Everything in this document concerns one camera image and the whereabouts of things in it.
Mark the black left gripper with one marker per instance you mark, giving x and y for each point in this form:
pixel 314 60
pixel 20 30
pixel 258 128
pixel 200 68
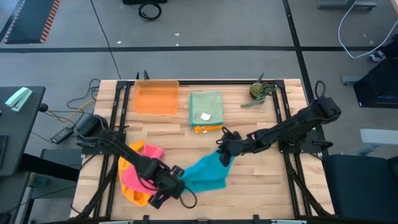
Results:
pixel 169 183

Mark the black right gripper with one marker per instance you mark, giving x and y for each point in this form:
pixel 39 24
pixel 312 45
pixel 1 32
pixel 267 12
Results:
pixel 236 146

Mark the orange microfiber towel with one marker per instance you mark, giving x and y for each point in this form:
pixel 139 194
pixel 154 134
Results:
pixel 136 199
pixel 211 128

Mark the teal microfiber towel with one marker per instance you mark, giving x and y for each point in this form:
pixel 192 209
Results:
pixel 205 174

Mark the light green microfiber towel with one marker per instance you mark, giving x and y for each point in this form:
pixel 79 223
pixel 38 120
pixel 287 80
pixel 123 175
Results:
pixel 206 104

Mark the pink microfiber towel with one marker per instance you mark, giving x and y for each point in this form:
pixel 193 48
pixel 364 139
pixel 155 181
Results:
pixel 133 179

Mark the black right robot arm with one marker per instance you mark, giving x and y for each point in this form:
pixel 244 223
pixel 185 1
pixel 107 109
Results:
pixel 292 127

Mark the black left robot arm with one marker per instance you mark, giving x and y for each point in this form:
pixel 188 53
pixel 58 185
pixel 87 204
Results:
pixel 124 149

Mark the small potted succulent plant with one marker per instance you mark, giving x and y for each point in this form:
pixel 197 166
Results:
pixel 257 91

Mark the orange translucent plastic bin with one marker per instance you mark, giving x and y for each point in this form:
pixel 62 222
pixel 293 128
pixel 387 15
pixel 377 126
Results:
pixel 155 96

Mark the black power adapter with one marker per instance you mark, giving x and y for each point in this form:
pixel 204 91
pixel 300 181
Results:
pixel 62 135

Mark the dark blue chair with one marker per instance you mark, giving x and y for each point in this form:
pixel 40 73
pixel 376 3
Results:
pixel 360 186

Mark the white plastic panel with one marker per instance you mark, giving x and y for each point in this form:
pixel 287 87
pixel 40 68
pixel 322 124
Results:
pixel 379 136

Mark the black round knob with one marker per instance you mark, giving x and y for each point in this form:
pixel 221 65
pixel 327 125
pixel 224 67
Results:
pixel 43 108

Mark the black side desk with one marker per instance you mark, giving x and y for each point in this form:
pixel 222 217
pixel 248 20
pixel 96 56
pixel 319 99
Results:
pixel 18 137

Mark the black cabinet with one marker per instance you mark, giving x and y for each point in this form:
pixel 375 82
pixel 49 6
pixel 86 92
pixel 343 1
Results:
pixel 379 84

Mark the mint green stapler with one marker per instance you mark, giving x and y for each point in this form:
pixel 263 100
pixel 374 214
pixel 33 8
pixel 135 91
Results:
pixel 18 99

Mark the dark orange-edged floor mat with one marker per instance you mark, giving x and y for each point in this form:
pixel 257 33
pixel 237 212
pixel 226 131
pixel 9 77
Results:
pixel 31 21

